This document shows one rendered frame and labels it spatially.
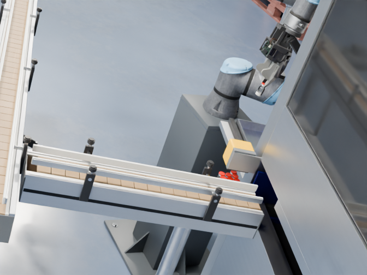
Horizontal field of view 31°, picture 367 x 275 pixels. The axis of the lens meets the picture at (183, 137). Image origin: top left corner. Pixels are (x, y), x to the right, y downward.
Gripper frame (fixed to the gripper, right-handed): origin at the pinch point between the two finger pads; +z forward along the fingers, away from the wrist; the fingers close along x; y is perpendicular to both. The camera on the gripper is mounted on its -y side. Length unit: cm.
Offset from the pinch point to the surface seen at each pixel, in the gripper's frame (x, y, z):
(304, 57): 33.2, 13.5, -19.0
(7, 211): 57, 77, 40
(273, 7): -434, -220, 28
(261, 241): 52, 5, 31
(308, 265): 78, 10, 19
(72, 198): 42, 59, 40
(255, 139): -5.3, -11.6, 22.2
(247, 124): -11.8, -9.3, 20.2
